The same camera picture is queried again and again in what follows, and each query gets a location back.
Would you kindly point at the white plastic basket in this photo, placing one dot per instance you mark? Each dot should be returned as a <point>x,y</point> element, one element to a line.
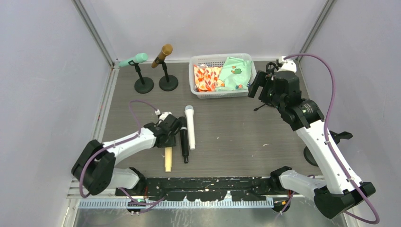
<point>218,60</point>

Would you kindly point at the white microphone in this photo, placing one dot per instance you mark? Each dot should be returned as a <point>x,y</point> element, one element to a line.
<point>189,114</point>

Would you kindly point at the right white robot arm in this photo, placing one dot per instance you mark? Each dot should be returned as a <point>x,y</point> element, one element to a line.
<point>341,188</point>

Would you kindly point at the black round-base mic stand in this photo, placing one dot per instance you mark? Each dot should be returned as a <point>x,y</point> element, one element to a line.
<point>167,82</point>

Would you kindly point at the green microphone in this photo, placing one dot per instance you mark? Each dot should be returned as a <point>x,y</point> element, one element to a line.
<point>137,59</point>

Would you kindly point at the black microphone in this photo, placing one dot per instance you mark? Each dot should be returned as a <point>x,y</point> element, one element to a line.
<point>184,139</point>

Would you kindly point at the orange patterned cloth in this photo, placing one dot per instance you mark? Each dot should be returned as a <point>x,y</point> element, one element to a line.
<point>207,78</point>

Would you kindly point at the green patterned cloth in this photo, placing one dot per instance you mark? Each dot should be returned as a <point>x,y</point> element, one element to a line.
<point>236,73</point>

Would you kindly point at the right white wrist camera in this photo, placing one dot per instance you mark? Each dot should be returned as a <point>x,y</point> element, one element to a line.
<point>286,65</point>

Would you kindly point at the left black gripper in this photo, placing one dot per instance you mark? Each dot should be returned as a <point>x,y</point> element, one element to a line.
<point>172,127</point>

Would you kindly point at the gold brown microphone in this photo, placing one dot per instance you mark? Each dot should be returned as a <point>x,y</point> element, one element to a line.
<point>166,50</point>

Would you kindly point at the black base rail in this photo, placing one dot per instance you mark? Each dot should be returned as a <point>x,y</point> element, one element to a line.
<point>252,188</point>

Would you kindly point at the black tripod shock-mount stand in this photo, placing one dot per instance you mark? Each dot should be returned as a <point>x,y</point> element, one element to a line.
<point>270,68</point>

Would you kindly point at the cream yellow microphone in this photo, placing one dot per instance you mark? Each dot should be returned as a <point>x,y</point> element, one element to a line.
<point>168,159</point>

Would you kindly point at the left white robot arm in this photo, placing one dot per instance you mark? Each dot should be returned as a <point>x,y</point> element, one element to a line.
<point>96,166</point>

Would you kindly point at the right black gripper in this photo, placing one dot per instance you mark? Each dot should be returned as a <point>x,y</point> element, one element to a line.
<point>259,83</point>

